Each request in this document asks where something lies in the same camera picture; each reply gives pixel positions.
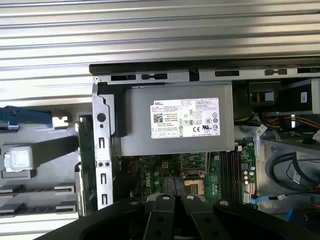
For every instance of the CPU socket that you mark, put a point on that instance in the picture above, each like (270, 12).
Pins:
(192, 186)

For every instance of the RAM slot with black latches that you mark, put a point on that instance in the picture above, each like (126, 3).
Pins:
(222, 175)
(232, 175)

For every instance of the blue RAM stick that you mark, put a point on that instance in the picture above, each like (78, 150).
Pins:
(37, 190)
(37, 209)

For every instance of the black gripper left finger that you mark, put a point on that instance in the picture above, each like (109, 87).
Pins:
(160, 220)

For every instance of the green motherboard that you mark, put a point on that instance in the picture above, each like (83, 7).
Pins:
(150, 180)

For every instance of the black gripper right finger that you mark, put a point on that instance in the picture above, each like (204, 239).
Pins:
(200, 222)

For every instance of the black open PC case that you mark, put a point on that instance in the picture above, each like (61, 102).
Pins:
(150, 67)

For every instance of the grey parts rack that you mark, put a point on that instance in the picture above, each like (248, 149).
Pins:
(50, 175)

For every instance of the metal socket cover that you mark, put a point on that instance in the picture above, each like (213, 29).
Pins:
(193, 173)

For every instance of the green graphics card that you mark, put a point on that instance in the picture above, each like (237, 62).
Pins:
(87, 155)

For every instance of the blue disk carrier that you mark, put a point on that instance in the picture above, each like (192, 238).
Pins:
(27, 116)

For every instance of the RAM slot with white latches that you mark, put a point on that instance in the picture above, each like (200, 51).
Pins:
(227, 175)

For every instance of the silver CPU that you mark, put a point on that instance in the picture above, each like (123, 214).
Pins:
(20, 156)

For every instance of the grey power supply unit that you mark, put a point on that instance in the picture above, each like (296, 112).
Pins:
(140, 125)

